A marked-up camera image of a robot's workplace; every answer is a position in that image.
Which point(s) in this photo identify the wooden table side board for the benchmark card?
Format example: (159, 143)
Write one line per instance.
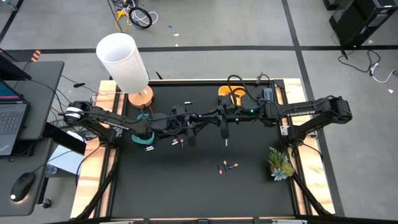
(317, 174)
(85, 183)

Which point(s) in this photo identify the black caster wheel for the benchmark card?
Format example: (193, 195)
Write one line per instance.
(46, 203)

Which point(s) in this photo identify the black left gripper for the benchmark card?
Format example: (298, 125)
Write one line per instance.
(178, 130)

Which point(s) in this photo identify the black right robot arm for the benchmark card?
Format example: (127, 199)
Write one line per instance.
(311, 112)

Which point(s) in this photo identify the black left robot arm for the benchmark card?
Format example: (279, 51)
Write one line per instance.
(109, 119)

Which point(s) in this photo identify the orange black striped tape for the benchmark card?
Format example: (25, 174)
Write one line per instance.
(36, 55)

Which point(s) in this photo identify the black computer mouse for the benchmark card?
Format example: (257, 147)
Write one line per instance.
(22, 186)

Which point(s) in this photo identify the white shade wooden base lamp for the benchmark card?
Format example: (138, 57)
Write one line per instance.
(121, 62)

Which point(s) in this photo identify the yellow plastic bin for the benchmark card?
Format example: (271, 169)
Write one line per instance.
(224, 91)

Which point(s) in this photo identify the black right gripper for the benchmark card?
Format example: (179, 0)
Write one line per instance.
(231, 114)

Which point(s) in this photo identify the black laptop desk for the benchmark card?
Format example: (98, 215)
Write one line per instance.
(43, 93)

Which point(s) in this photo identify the potted succulent plant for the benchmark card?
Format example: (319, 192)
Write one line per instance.
(280, 165)

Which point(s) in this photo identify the black computer tower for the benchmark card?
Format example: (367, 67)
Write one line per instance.
(357, 21)

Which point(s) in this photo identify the grey multi-port hub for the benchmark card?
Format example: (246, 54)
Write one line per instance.
(268, 93)

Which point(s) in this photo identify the small black floor object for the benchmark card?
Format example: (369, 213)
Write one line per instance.
(79, 84)

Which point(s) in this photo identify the white box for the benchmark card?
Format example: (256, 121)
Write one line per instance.
(66, 158)

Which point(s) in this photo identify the black support strut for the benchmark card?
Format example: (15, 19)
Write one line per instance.
(308, 194)
(99, 194)

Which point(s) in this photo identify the black mouse desk panel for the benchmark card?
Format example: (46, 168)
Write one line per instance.
(34, 161)

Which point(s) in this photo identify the teal plastic bin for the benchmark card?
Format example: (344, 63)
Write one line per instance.
(143, 140)

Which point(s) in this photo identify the black screen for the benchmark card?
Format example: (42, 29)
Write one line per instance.
(9, 70)

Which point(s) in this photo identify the black laptop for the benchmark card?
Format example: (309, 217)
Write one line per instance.
(12, 121)

